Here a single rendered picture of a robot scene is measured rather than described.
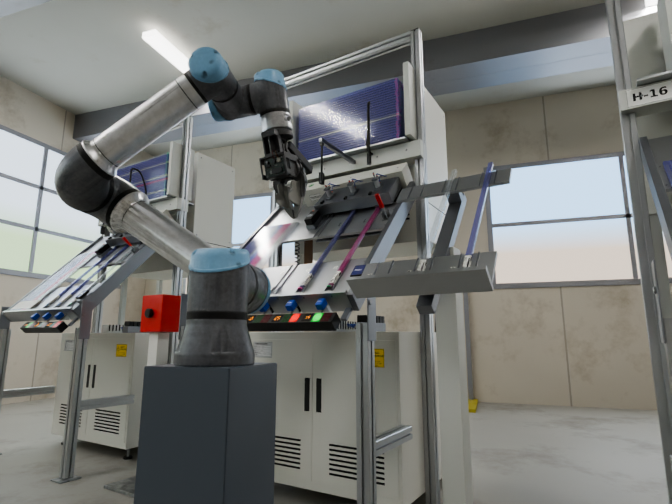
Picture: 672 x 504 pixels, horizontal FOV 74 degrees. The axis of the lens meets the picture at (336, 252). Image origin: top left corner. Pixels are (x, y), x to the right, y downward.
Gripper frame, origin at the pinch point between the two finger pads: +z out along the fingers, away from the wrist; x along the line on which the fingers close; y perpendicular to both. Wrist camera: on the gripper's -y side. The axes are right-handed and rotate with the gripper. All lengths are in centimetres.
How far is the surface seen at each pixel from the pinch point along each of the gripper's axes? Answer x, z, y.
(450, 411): 26, 56, -17
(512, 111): 54, -117, -395
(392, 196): 7, -9, -65
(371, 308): 7.8, 27.9, -21.3
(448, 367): 27, 45, -19
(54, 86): -341, -206, -188
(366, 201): -3, -9, -65
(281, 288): -25.6, 18.5, -29.4
